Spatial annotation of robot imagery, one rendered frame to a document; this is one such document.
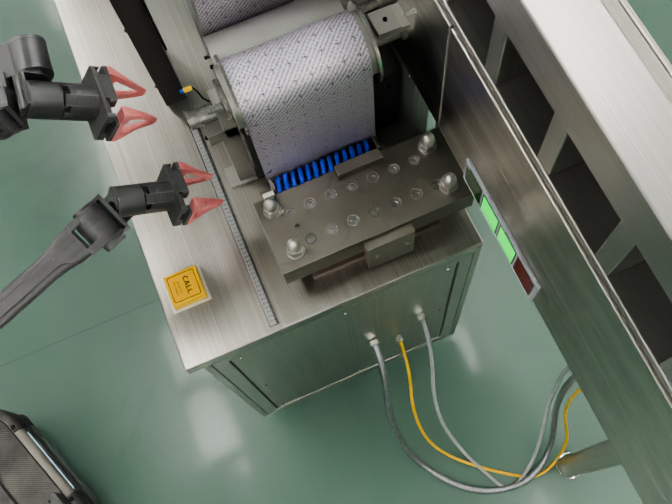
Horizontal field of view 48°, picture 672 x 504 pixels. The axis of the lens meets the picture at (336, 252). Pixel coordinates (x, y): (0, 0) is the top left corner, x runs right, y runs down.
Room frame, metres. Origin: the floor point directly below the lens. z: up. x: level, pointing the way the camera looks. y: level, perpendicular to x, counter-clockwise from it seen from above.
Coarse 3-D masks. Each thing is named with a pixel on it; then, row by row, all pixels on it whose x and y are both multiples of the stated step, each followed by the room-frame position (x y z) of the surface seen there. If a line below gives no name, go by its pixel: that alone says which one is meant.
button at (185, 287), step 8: (176, 272) 0.56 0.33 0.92; (184, 272) 0.55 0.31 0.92; (192, 272) 0.55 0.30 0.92; (168, 280) 0.54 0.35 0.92; (176, 280) 0.54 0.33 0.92; (184, 280) 0.54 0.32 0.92; (192, 280) 0.53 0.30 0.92; (200, 280) 0.53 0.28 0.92; (168, 288) 0.53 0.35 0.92; (176, 288) 0.52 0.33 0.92; (184, 288) 0.52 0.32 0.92; (192, 288) 0.52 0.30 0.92; (200, 288) 0.51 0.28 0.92; (176, 296) 0.51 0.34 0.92; (184, 296) 0.50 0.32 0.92; (192, 296) 0.50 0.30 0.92; (200, 296) 0.50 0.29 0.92; (176, 304) 0.49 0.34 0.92; (184, 304) 0.49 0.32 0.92
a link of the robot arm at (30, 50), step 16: (0, 48) 0.77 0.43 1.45; (16, 48) 0.76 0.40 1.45; (32, 48) 0.75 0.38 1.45; (0, 64) 0.74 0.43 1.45; (16, 64) 0.73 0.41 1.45; (32, 64) 0.72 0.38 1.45; (48, 64) 0.73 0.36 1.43; (0, 80) 0.71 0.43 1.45; (48, 80) 0.73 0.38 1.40; (0, 96) 0.67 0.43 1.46; (16, 112) 0.66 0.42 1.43
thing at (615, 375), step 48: (384, 0) 0.88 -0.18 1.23; (432, 0) 0.70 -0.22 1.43; (624, 0) 0.63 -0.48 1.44; (432, 48) 0.69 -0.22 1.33; (432, 96) 0.68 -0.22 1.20; (480, 96) 0.54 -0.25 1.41; (480, 144) 0.52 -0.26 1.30; (528, 192) 0.39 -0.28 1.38; (528, 240) 0.35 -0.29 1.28; (576, 240) 0.29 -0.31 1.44; (576, 288) 0.25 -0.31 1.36; (576, 336) 0.20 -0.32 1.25; (624, 336) 0.16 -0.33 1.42; (624, 384) 0.11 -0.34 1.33; (624, 432) 0.05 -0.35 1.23
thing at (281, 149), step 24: (360, 96) 0.71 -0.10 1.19; (312, 120) 0.69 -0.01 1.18; (336, 120) 0.70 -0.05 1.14; (360, 120) 0.71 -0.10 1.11; (264, 144) 0.67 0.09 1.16; (288, 144) 0.68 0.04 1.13; (312, 144) 0.69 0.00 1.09; (336, 144) 0.70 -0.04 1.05; (264, 168) 0.67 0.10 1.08; (288, 168) 0.68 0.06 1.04
